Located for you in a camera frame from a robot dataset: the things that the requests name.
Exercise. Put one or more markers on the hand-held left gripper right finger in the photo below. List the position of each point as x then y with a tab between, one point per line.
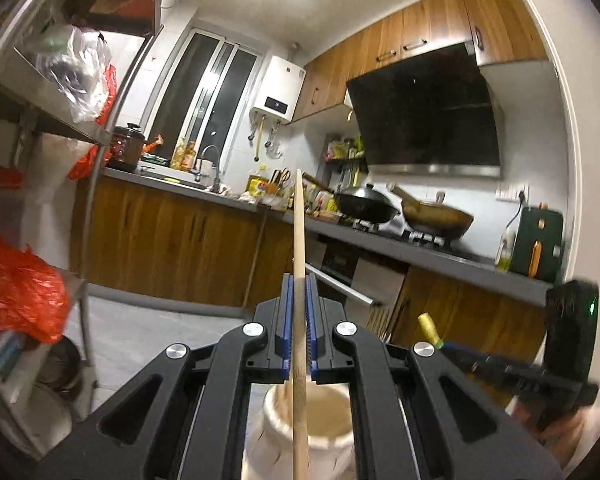
314	325

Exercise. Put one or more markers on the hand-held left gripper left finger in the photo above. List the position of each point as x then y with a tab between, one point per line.
286	325

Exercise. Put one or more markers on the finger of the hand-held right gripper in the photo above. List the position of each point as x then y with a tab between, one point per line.
505	367

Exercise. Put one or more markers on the green yellow tulip utensil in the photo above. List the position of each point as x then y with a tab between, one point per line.
428	330

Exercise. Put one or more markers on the wooden chopstick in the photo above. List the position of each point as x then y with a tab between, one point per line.
298	240

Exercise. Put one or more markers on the white floral ceramic utensil holder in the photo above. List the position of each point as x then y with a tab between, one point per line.
330	410

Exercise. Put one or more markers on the person's right hand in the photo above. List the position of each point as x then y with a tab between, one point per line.
567	435

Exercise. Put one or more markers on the green air fryer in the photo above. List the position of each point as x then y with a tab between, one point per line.
537	240

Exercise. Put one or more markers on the small clear oil bottle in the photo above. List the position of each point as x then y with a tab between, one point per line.
504	255

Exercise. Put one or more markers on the gas stove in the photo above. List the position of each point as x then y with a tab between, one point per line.
410	237

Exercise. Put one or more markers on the black wok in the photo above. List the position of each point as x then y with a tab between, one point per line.
367	205

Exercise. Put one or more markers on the grey kitchen countertop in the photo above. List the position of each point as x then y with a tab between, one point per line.
430	257

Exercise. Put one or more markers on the yellow oil bottle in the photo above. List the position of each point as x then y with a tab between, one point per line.
257	187

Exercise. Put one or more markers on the wooden lower kitchen cabinets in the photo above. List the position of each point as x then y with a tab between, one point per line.
170	240

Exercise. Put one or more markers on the wooden kitchen cabinets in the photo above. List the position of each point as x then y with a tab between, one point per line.
430	20
170	240

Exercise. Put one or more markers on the brass frying pan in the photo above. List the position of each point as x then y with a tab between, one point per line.
437	220

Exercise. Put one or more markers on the chrome kitchen faucet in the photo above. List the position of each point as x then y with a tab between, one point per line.
214	165

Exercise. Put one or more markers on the row of yellow bottles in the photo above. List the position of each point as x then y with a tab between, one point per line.
185	155

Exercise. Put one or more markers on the orange kitchen tool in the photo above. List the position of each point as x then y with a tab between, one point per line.
152	143

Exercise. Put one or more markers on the steel pot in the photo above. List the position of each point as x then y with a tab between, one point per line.
62	370

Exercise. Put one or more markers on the white water heater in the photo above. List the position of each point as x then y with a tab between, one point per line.
277	90

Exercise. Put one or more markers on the dark red pressure cooker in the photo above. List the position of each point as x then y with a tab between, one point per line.
126	147

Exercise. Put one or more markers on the black range hood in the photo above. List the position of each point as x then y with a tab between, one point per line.
425	110

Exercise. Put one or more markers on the hanging red plastic bag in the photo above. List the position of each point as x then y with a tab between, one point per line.
87	160

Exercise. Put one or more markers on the crumpled red plastic bag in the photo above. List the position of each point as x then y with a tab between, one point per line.
20	290

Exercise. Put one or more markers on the metal shelf rack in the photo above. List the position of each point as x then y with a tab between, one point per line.
55	115

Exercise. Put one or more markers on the wooden upper kitchen cabinets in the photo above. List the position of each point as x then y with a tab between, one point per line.
430	20

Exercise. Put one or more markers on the clear plastic bag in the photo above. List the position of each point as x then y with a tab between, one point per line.
72	70

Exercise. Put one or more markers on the white wall outlet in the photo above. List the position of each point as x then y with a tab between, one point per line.
512	193

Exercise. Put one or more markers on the wall spice rack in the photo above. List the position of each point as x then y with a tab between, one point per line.
345	157

